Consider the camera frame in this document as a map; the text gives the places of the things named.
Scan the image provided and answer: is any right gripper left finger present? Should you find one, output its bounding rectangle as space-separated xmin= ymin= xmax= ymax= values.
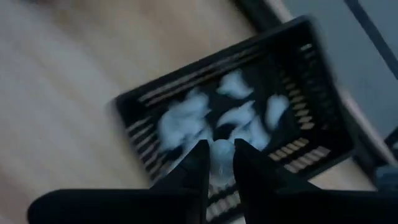
xmin=27 ymin=139 xmax=211 ymax=224

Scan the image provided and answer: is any black plastic mesh basket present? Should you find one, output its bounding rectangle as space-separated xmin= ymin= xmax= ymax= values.
xmin=112 ymin=15 xmax=356 ymax=223

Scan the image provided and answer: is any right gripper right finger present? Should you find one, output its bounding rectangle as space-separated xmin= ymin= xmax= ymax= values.
xmin=233 ymin=138 xmax=398 ymax=224

